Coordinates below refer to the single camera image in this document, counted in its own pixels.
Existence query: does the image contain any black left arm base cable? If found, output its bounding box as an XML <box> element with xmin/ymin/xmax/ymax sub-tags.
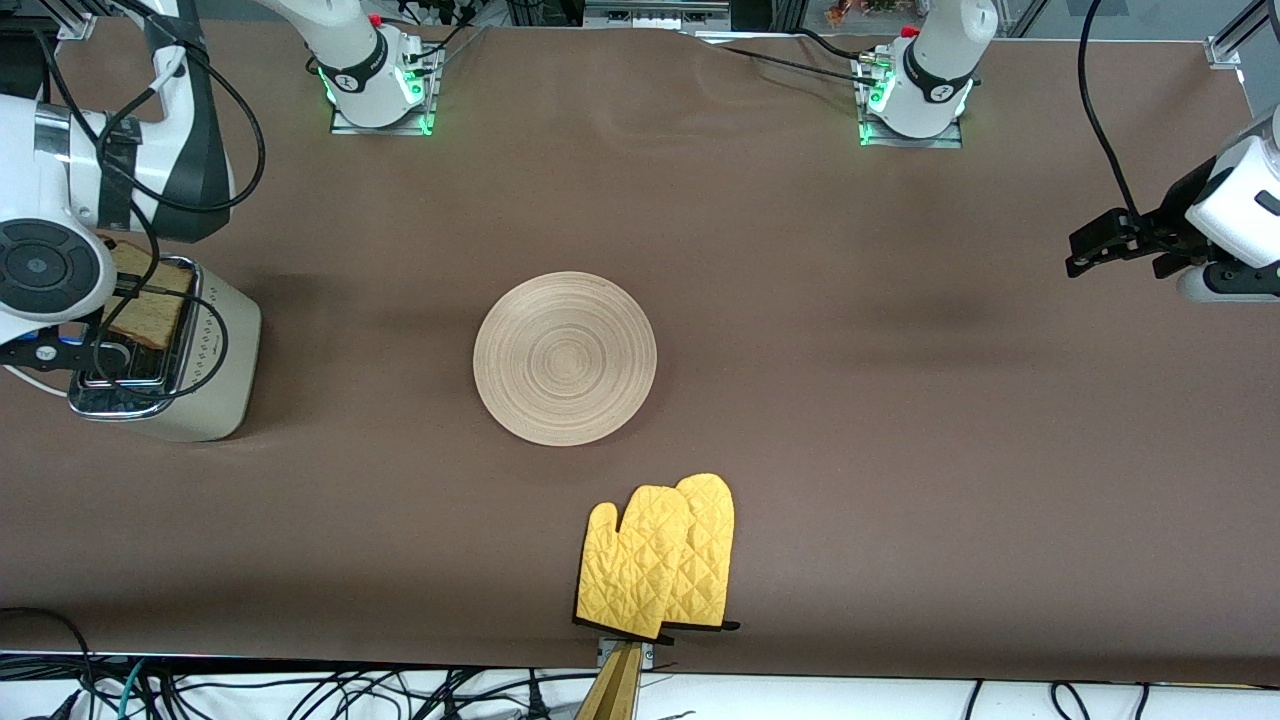
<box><xmin>700</xmin><ymin>28</ymin><xmax>881</xmax><ymax>91</ymax></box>

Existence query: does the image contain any small metal post bracket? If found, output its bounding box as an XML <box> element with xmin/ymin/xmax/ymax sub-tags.
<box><xmin>597</xmin><ymin>638</ymin><xmax>656</xmax><ymax>671</ymax></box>

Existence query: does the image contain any cream and chrome toaster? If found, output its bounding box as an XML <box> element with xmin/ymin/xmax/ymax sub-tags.
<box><xmin>68</xmin><ymin>255</ymin><xmax>263</xmax><ymax>443</ymax></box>

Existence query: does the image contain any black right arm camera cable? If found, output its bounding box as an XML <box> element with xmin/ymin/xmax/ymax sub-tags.
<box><xmin>30</xmin><ymin>0</ymin><xmax>267</xmax><ymax>403</ymax></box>

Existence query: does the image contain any white toaster power cable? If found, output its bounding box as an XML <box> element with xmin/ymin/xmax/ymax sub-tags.
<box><xmin>0</xmin><ymin>363</ymin><xmax>69</xmax><ymax>398</ymax></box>

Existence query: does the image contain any black looped floor cable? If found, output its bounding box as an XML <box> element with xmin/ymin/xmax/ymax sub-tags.
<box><xmin>0</xmin><ymin>607</ymin><xmax>96</xmax><ymax>720</ymax></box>

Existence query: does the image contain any black arm base cable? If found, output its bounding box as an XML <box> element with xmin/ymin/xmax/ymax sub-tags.
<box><xmin>395</xmin><ymin>0</ymin><xmax>491</xmax><ymax>61</ymax></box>
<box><xmin>700</xmin><ymin>28</ymin><xmax>881</xmax><ymax>91</ymax></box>

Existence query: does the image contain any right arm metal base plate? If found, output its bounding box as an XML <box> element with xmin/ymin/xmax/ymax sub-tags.
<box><xmin>330</xmin><ymin>30</ymin><xmax>441</xmax><ymax>136</ymax></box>

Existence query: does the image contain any teal cable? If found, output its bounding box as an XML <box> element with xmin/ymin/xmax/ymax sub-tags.
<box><xmin>118</xmin><ymin>658</ymin><xmax>151</xmax><ymax>720</ymax></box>

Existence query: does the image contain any wooden camera post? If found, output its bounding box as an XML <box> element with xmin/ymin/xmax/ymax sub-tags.
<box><xmin>575</xmin><ymin>645</ymin><xmax>642</xmax><ymax>720</ymax></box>

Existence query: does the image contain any brown table cover cloth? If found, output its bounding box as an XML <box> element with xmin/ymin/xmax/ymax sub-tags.
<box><xmin>0</xmin><ymin>15</ymin><xmax>1280</xmax><ymax>691</ymax></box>

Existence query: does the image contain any black right arm base cable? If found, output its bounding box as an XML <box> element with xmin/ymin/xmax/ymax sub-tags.
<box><xmin>395</xmin><ymin>0</ymin><xmax>491</xmax><ymax>61</ymax></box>

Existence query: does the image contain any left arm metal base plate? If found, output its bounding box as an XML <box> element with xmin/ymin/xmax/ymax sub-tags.
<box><xmin>858</xmin><ymin>55</ymin><xmax>966</xmax><ymax>149</ymax></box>

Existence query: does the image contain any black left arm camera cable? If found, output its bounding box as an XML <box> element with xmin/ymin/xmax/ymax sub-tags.
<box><xmin>1077</xmin><ymin>0</ymin><xmax>1143</xmax><ymax>219</ymax></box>

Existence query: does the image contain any yellow quilted oven mitt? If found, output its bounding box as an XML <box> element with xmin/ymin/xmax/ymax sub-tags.
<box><xmin>574</xmin><ymin>485</ymin><xmax>693</xmax><ymax>642</ymax></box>
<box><xmin>660</xmin><ymin>473</ymin><xmax>741</xmax><ymax>633</ymax></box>

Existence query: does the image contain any brown crusted bread slice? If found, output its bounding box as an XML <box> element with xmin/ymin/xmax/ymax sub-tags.
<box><xmin>100</xmin><ymin>240</ymin><xmax>197</xmax><ymax>351</ymax></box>

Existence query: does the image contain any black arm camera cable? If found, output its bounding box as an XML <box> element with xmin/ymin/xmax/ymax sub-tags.
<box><xmin>1077</xmin><ymin>0</ymin><xmax>1143</xmax><ymax>219</ymax></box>
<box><xmin>30</xmin><ymin>0</ymin><xmax>267</xmax><ymax>403</ymax></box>

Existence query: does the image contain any round light wooden plate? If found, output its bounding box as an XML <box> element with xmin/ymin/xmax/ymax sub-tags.
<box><xmin>472</xmin><ymin>271</ymin><xmax>658</xmax><ymax>447</ymax></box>

